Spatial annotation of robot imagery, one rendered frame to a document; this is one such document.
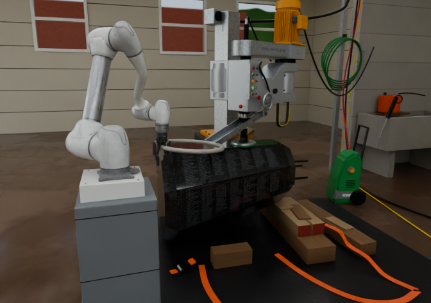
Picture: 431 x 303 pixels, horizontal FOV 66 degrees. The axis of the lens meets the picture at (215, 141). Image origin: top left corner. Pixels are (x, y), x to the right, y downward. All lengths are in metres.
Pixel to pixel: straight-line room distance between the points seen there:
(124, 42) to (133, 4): 6.95
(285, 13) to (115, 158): 2.16
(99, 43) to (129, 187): 0.83
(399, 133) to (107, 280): 4.19
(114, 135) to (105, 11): 7.17
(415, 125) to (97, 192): 4.42
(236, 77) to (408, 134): 3.10
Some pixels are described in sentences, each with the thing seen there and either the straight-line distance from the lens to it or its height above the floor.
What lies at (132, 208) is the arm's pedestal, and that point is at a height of 0.77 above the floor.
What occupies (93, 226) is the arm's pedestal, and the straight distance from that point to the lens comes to 1.79.
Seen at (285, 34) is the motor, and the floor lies 1.79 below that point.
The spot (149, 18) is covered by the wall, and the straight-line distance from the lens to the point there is 8.88.
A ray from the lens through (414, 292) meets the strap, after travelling 2.75.
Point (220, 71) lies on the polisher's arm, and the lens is 3.50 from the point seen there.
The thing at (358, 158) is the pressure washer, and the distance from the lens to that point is 3.93.
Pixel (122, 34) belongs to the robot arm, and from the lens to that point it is 1.95.
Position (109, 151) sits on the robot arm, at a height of 1.04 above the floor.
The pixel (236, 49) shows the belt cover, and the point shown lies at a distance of 2.74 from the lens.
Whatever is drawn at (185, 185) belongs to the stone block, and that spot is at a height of 0.61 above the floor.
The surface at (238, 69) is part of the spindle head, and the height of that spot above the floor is 1.46.
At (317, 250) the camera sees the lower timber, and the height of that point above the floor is 0.13.
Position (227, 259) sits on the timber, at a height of 0.08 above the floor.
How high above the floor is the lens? 1.45
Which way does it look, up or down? 12 degrees down
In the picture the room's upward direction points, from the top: straight up
